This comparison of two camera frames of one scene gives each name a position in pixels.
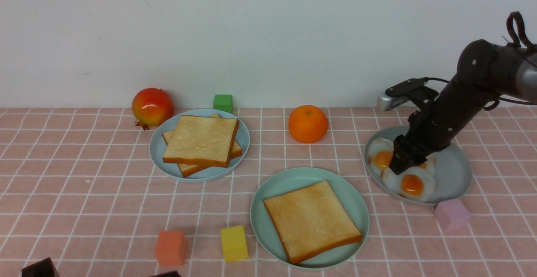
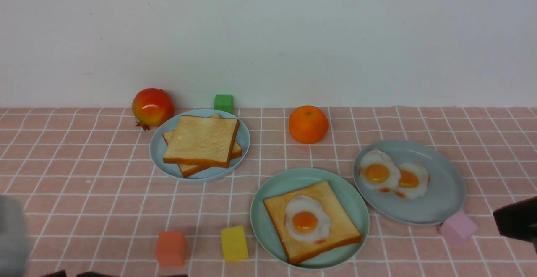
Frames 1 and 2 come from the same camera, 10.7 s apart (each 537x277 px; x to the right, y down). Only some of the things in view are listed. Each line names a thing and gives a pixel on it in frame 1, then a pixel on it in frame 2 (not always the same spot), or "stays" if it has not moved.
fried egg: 380,150 -> 378,170
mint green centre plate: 264,232 stays
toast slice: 311,221 stays
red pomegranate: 152,107 stays
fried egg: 416,184 -> 305,219
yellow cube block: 234,243 stays
